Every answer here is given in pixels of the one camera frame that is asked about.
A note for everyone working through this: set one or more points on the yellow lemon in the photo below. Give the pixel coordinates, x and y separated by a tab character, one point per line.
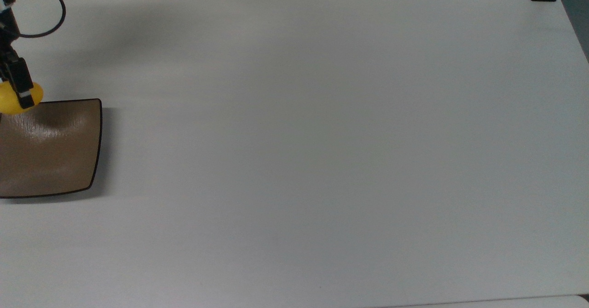
8	100

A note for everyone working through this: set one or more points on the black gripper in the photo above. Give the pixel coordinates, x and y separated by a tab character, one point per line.
8	27

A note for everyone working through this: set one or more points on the brown square ceramic plate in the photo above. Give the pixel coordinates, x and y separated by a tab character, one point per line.
46	151

